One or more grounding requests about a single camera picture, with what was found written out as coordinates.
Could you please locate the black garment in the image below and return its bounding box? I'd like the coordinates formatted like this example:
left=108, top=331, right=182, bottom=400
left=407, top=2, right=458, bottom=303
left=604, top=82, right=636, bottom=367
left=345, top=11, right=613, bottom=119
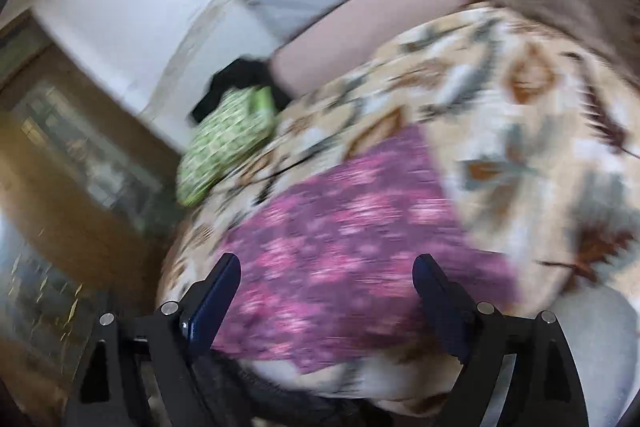
left=190, top=56, right=292, bottom=124

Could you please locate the purple floral shirt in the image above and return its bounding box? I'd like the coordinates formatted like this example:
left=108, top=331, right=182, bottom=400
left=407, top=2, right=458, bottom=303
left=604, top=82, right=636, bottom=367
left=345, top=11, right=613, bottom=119
left=214, top=126, right=516, bottom=373

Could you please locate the pink bolster cushion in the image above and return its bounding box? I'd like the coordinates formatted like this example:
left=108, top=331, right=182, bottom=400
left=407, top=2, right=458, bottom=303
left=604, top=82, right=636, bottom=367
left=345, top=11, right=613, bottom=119
left=269, top=0, right=477, bottom=98

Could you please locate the leaf patterned beige blanket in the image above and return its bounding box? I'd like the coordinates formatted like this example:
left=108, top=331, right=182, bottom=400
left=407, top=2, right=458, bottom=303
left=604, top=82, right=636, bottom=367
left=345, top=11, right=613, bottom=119
left=156, top=4, right=639, bottom=426

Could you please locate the green patterned pillow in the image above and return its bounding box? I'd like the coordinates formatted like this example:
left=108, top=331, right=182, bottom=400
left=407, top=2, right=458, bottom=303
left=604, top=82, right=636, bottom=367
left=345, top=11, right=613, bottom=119
left=176, top=87, right=277, bottom=207

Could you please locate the wooden glass wardrobe door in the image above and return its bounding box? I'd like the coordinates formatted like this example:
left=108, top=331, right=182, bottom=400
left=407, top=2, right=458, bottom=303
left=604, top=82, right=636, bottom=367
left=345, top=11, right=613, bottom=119
left=1, top=13, right=180, bottom=416

